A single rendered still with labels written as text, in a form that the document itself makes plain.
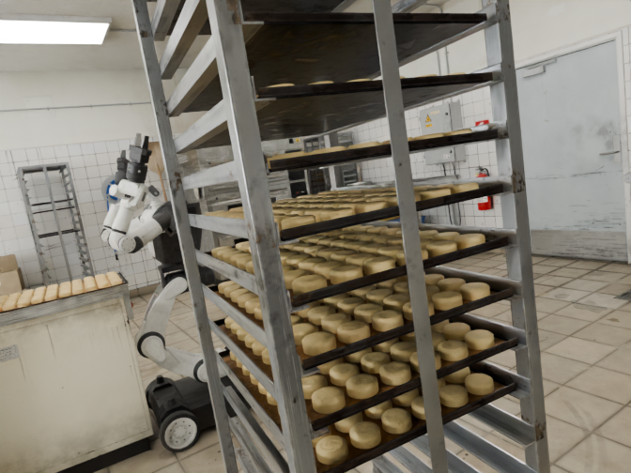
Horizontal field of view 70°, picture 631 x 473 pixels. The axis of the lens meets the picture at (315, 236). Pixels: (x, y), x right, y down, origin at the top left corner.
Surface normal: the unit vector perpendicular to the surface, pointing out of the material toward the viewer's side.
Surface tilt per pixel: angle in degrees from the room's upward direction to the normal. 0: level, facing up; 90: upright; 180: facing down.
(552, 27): 90
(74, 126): 90
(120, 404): 90
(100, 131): 90
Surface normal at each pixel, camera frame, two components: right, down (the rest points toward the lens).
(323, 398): -0.15, -0.98
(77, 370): 0.48, 0.05
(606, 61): -0.84, 0.21
